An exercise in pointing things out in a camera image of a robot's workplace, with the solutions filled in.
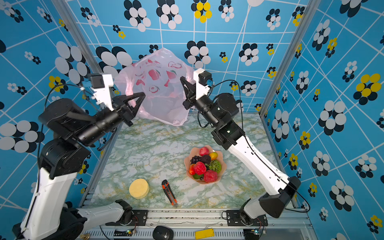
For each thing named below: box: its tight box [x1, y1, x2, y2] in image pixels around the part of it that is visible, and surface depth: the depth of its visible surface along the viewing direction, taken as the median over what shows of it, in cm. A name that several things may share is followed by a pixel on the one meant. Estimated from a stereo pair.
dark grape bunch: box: [190, 155, 202, 165], surface depth 91 cm
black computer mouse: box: [153, 225, 174, 240], surface depth 69 cm
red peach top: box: [199, 146, 210, 157], surface depth 91 cm
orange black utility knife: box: [161, 179, 178, 206], surface depth 82 cm
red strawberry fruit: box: [194, 161, 207, 175], surface depth 80 cm
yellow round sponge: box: [129, 178, 150, 199], surface depth 83 cm
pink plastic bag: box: [114, 48, 194, 127], surface depth 61 cm
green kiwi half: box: [208, 159, 222, 173], surface depth 86 cm
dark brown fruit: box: [200, 155, 211, 164], surface depth 86 cm
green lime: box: [193, 173, 204, 180], surface depth 84 cm
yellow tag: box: [194, 228, 215, 240], surface depth 71 cm
